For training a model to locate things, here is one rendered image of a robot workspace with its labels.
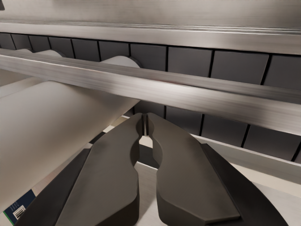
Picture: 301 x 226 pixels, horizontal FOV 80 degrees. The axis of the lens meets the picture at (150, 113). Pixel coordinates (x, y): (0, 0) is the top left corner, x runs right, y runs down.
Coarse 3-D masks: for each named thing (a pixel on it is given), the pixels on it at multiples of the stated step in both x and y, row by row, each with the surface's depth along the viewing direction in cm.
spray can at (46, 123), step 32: (128, 64) 16; (32, 96) 10; (64, 96) 11; (96, 96) 12; (0, 128) 8; (32, 128) 9; (64, 128) 10; (96, 128) 12; (0, 160) 8; (32, 160) 9; (64, 160) 11; (0, 192) 8
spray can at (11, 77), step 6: (48, 54) 20; (54, 54) 21; (60, 54) 21; (0, 72) 16; (6, 72) 16; (12, 72) 17; (0, 78) 16; (6, 78) 16; (12, 78) 17; (18, 78) 17; (24, 78) 17; (0, 84) 16; (6, 84) 16
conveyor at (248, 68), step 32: (0, 32) 31; (160, 64) 16; (192, 64) 15; (224, 64) 14; (256, 64) 13; (288, 64) 12; (192, 128) 18; (224, 128) 16; (256, 128) 15; (288, 160) 15
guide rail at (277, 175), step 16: (112, 128) 18; (144, 144) 17; (208, 144) 16; (240, 160) 14; (256, 160) 14; (272, 160) 14; (256, 176) 13; (272, 176) 13; (288, 176) 13; (288, 192) 13
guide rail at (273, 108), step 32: (0, 64) 13; (32, 64) 12; (64, 64) 10; (96, 64) 10; (128, 96) 9; (160, 96) 8; (192, 96) 7; (224, 96) 7; (256, 96) 6; (288, 96) 6; (288, 128) 6
